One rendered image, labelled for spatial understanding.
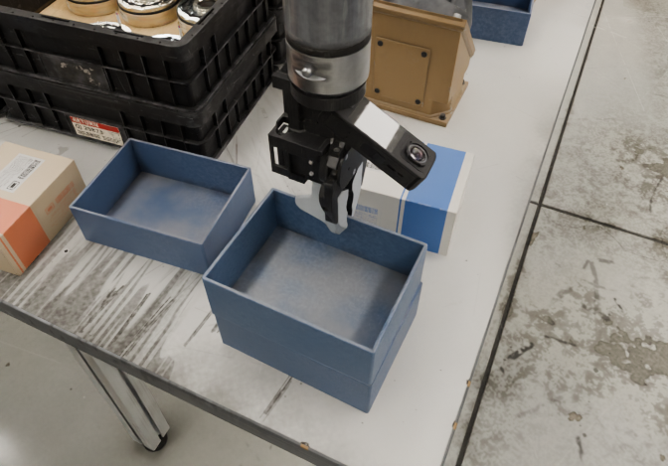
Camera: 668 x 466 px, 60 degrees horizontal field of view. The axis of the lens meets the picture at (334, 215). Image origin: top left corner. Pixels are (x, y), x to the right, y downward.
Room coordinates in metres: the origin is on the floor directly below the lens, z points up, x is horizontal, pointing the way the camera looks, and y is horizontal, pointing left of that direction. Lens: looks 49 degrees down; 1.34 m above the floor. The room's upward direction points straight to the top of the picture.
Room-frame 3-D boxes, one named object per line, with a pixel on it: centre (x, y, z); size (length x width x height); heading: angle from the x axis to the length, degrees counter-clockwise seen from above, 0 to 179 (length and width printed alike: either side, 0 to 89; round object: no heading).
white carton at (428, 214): (0.58, -0.08, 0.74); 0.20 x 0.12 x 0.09; 70
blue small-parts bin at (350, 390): (0.37, 0.02, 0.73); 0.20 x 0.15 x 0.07; 63
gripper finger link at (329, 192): (0.42, 0.00, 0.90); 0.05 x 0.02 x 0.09; 154
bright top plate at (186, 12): (0.88, 0.21, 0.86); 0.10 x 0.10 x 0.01
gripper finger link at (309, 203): (0.43, 0.02, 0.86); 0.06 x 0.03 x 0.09; 64
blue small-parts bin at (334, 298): (0.37, 0.02, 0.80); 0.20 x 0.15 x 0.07; 64
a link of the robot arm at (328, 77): (0.45, 0.01, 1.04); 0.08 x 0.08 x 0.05
